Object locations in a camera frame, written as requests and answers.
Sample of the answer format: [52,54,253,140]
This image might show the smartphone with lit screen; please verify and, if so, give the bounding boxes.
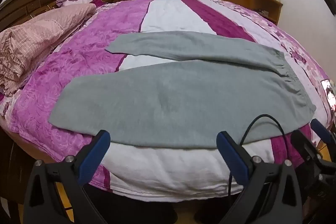
[321,79,336,109]

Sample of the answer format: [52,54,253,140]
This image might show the grey pants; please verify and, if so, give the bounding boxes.
[49,31,317,149]

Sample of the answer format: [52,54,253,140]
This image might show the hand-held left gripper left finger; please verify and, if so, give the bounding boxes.
[23,130,111,224]

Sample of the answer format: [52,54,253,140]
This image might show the pink checked pillow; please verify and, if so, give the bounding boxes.
[0,3,97,96]

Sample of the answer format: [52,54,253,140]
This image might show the dark wooden headboard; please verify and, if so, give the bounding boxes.
[0,0,87,30]

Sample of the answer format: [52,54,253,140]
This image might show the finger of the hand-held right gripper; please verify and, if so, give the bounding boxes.
[291,131,324,161]
[310,119,336,155]

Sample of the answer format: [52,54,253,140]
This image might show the black cable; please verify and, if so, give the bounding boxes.
[227,114,288,203]

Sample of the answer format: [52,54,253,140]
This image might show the purple and white floral blanket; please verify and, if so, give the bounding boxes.
[0,0,336,202]

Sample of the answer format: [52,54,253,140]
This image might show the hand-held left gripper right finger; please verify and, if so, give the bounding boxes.
[216,132,309,224]

